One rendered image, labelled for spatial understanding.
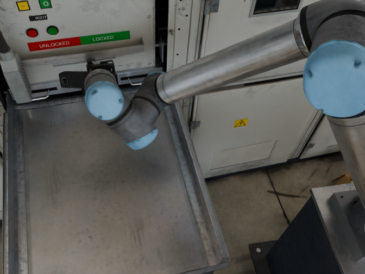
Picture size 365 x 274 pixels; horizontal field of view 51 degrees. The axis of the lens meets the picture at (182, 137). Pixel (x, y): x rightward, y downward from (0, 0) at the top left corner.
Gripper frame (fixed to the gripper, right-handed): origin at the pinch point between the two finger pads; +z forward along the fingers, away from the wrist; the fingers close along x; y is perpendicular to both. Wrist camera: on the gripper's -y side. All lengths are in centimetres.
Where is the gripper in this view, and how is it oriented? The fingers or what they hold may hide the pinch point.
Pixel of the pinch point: (89, 67)
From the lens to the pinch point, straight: 131.7
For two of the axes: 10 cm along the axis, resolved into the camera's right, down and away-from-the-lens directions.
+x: -0.7, -8.9, -4.4
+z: -2.6, -4.1, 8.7
